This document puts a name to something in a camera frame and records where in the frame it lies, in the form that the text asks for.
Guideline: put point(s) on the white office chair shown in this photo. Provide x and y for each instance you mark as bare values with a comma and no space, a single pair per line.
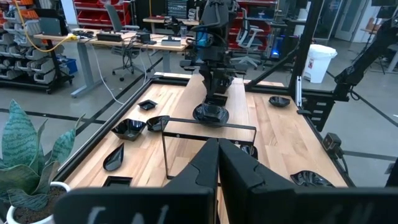
248,37

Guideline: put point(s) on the rack of grey storage bins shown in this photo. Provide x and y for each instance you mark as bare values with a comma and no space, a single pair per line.
18,56

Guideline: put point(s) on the black wavy square bowl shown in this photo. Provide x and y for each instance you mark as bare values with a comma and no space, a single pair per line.
129,129

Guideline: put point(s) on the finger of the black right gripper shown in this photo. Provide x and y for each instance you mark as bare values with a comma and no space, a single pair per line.
210,84
225,82

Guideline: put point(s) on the wooden riser shelf black legs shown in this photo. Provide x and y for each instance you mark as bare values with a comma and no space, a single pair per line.
183,105

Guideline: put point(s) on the snake plant in white pot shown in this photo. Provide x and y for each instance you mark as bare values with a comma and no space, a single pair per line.
18,140

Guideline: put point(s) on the black leaf-shaped plate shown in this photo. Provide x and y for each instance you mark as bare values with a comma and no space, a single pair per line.
155,123
279,101
311,180
211,114

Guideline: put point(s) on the small black camera box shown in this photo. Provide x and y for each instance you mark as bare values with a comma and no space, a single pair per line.
331,142

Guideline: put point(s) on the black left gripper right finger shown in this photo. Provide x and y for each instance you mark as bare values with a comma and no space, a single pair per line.
236,174

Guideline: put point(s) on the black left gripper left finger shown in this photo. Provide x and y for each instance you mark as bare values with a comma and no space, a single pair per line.
205,171

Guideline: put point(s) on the wooden desk grey legs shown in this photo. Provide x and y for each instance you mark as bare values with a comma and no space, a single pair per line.
93,43

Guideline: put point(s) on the small black square plate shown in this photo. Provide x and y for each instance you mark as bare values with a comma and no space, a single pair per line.
147,105
116,182

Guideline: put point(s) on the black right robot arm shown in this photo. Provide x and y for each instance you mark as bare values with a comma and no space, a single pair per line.
216,18

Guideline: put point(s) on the grey office chair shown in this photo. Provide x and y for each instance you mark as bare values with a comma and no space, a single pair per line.
113,18

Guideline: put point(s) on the white trash bin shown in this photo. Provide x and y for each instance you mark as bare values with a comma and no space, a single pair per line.
320,62

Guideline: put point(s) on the red shelving unit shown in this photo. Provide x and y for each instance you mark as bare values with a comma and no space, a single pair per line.
90,17

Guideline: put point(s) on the black aluminium table frame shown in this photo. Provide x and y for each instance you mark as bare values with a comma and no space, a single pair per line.
304,46

